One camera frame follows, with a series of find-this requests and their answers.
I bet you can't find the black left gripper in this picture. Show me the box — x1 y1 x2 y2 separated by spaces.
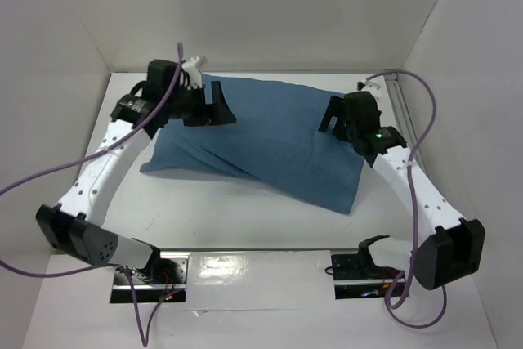
164 80 235 127

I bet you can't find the blue pillowcase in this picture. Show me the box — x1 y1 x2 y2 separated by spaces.
141 77 364 214

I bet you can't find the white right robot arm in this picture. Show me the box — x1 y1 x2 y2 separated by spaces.
319 92 485 290

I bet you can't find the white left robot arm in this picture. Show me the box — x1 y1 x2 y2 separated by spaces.
36 56 236 283

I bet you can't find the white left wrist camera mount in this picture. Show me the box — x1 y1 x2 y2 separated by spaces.
181 56 207 90

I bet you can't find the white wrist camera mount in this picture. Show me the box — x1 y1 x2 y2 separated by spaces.
356 79 383 101
181 56 207 90

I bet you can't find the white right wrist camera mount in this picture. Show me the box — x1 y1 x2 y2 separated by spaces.
356 79 383 101

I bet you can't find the aluminium frame rail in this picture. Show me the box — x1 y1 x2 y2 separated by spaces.
384 73 418 148

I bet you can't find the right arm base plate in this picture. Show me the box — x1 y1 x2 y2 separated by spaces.
324 252 399 300

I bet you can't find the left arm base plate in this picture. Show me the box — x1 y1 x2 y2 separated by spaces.
110 251 190 304

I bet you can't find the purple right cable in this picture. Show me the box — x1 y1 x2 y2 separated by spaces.
363 69 447 329

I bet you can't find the purple cable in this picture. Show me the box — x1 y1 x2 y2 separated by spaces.
363 69 447 329
0 41 185 348

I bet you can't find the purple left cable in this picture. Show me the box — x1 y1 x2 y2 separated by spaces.
0 41 185 348

